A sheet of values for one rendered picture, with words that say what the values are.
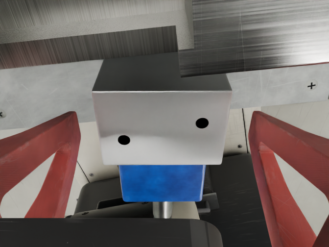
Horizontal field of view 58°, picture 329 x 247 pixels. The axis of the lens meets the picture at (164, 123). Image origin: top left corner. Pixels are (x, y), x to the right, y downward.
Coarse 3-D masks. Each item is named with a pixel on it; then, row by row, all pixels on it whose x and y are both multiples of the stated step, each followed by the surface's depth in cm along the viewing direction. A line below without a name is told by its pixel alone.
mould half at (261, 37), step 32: (192, 0) 5; (224, 0) 5; (256, 0) 5; (288, 0) 5; (320, 0) 5; (224, 32) 6; (256, 32) 6; (288, 32) 6; (320, 32) 6; (192, 64) 6; (224, 64) 6; (256, 64) 6; (288, 64) 6
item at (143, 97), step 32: (128, 64) 12; (160, 64) 12; (96, 96) 10; (128, 96) 10; (160, 96) 10; (192, 96) 10; (224, 96) 10; (128, 128) 11; (160, 128) 11; (192, 128) 11; (224, 128) 11; (128, 160) 12; (160, 160) 12; (192, 160) 12; (128, 192) 15; (160, 192) 15; (192, 192) 15
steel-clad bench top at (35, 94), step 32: (64, 64) 16; (96, 64) 16; (320, 64) 16; (0, 96) 17; (32, 96) 17; (64, 96) 17; (256, 96) 17; (288, 96) 17; (320, 96) 17; (0, 128) 18
